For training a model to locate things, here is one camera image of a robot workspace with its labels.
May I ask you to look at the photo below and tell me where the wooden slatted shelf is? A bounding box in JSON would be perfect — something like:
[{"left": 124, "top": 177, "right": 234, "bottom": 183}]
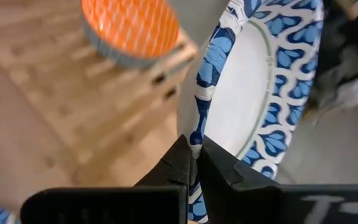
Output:
[{"left": 0, "top": 0, "right": 200, "bottom": 215}]

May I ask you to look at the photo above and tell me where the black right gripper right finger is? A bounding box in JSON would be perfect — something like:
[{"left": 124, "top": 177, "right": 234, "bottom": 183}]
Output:
[{"left": 196, "top": 136, "right": 358, "bottom": 224}]

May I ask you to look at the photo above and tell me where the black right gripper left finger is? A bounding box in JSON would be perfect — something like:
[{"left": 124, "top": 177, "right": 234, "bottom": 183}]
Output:
[{"left": 20, "top": 134, "right": 198, "bottom": 224}]

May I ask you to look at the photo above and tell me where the orange patterned ceramic bowl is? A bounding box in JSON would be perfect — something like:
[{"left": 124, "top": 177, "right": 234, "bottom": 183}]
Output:
[{"left": 80, "top": 0, "right": 180, "bottom": 70}]

